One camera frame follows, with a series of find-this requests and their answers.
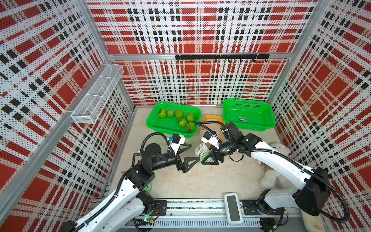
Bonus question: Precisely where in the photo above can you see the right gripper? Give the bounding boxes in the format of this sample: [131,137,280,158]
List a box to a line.
[201,139,236,166]

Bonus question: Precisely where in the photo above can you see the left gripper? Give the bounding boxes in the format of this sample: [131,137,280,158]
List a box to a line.
[150,143,200,174]

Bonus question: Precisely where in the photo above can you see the green custard apple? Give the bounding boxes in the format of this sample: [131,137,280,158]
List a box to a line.
[197,148,210,164]
[185,122,196,132]

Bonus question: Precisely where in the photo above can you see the white foam net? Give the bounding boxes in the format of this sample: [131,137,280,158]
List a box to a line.
[195,144,210,165]

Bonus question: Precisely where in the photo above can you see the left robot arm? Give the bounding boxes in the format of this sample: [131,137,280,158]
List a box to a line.
[61,132,200,232]

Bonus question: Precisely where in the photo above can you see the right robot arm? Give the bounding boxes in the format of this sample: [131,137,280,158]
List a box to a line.
[202,121,350,223]

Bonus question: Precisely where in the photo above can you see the custard apple in basket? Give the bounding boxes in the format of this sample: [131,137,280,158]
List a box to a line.
[178,118,188,127]
[186,113,195,122]
[158,109,167,118]
[174,110,184,119]

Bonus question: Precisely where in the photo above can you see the green basket with apples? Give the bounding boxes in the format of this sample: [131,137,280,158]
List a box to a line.
[146,102,202,138]

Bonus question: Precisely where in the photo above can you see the yellow tray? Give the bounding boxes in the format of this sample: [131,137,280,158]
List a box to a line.
[203,115,225,124]

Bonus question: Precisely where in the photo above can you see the empty green basket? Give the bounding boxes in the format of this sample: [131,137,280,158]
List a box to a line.
[222,99,276,131]

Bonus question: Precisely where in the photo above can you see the white timer device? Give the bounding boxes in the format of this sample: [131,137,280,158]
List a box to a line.
[224,193,243,225]

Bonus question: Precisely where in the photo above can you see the plush toy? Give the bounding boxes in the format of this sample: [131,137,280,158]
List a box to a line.
[258,142,297,191]

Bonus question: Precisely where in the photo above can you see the black hook rail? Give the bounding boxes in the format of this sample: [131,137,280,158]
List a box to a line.
[175,54,270,61]

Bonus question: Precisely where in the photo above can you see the clear wall shelf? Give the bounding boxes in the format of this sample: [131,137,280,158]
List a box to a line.
[71,64,123,124]

